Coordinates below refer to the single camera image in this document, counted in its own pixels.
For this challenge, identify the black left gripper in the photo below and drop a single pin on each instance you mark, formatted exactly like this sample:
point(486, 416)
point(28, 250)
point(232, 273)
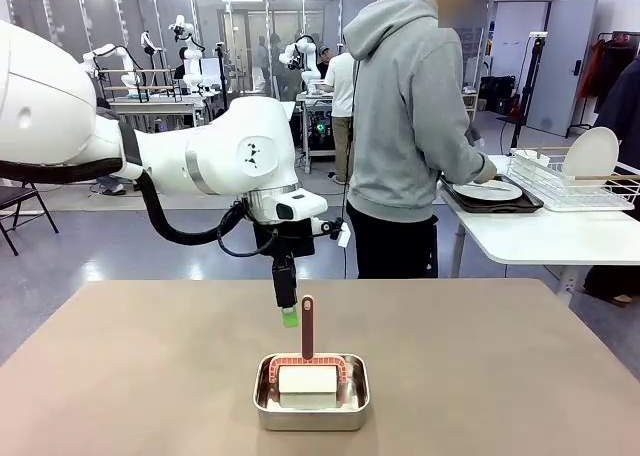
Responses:
point(295, 238)

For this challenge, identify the pink lint roller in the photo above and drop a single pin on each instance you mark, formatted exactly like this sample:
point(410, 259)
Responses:
point(307, 378)

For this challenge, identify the brown plastic serving tray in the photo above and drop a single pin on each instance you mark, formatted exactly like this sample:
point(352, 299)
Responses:
point(530, 203)

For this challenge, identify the person's right forearm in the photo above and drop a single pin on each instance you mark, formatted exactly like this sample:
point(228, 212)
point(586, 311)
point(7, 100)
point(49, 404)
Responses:
point(462, 158)

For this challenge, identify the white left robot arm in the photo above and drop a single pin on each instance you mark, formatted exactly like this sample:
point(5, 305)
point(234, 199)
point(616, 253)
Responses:
point(210, 151)

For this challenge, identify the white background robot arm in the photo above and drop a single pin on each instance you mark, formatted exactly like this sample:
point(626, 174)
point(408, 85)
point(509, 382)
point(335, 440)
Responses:
point(190, 66)
point(122, 71)
point(302, 56)

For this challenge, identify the person's right hand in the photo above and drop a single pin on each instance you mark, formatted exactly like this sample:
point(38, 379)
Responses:
point(487, 171)

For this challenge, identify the person's left hand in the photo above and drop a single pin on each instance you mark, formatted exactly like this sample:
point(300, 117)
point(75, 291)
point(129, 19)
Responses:
point(475, 136)

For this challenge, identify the square stainless steel tray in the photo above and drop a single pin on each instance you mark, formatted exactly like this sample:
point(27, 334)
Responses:
point(310, 418)

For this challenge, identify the black stool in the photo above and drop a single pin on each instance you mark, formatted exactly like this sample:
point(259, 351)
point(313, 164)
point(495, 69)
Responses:
point(431, 246)

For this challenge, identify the equipment cart with electronics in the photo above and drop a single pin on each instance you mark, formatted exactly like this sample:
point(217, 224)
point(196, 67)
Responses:
point(320, 126)

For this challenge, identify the person in grey hoodie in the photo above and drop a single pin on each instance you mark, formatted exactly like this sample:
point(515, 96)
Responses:
point(400, 126)

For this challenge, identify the man in dark hoodie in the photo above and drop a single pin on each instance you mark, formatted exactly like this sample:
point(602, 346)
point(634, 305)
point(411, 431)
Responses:
point(112, 188)

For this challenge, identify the person in white shirt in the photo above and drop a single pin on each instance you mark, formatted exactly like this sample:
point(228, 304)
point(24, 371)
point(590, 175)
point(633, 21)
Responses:
point(342, 86)

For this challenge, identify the black tripod stand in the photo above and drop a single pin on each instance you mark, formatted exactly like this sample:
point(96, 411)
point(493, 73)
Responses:
point(222, 76)

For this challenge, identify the white side table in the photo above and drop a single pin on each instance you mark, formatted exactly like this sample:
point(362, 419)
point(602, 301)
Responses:
point(550, 236)

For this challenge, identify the black folding chair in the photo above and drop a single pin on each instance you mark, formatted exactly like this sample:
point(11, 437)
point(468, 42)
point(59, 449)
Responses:
point(25, 201)

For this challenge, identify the black equipment cases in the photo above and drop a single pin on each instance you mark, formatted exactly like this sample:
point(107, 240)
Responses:
point(497, 93)

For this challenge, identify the black light stand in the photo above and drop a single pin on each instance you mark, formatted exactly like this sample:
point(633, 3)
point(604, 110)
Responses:
point(530, 76)

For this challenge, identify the grey door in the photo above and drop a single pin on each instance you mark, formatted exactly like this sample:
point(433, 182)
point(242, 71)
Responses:
point(565, 66)

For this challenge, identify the person in dark clothing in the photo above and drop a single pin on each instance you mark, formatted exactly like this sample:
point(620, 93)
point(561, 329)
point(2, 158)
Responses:
point(622, 126)

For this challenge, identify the clothes rack with red garment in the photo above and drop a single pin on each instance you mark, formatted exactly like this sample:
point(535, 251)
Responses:
point(600, 71)

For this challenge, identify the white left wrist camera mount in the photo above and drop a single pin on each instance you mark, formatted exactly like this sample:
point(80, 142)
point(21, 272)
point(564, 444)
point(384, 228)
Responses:
point(330, 226)

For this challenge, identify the wooden shelf black frame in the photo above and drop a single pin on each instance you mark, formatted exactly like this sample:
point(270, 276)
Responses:
point(150, 88)

